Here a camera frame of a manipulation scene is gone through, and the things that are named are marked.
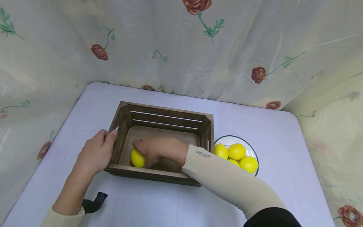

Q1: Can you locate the person's right hand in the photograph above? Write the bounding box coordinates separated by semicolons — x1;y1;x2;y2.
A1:
132;137;189;168

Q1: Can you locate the person's left hand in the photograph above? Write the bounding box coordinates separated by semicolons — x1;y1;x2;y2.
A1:
72;129;119;179

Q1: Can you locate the brown wooden crate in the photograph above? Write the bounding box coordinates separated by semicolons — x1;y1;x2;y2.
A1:
104;101;214;187

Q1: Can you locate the person's left forearm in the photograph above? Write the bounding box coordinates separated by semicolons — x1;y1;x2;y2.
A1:
40;169;94;227

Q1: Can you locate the person's right forearm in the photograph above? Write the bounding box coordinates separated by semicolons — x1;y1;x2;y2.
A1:
181;144;302;227

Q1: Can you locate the black wrist band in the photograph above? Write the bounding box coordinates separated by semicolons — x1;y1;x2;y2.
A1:
82;192;108;214

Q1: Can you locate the white plate with dark rim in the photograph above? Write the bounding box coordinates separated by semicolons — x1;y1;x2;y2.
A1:
213;135;260;177

